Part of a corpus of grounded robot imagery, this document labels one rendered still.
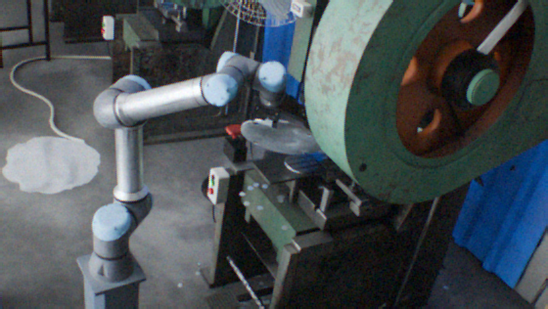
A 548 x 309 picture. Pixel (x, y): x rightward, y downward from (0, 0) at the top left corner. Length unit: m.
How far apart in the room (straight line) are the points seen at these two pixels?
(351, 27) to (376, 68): 0.11
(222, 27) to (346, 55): 2.15
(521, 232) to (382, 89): 1.76
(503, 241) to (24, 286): 2.28
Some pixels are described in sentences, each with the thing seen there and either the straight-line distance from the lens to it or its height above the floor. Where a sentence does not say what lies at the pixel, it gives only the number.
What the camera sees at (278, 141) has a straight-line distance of 1.96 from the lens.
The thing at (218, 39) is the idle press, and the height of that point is 0.66.
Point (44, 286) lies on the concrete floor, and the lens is 2.58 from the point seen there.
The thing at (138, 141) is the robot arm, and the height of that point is 0.90.
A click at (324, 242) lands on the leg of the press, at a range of 1.90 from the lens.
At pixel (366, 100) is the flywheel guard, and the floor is 1.30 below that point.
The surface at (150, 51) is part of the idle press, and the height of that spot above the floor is 0.60.
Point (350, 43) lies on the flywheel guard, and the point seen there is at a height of 1.43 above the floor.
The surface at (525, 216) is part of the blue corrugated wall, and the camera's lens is 2.93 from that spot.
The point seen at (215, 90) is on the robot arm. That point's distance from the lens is 1.39.
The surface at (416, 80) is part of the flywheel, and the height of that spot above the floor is 1.30.
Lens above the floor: 1.82
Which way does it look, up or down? 31 degrees down
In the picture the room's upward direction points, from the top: 11 degrees clockwise
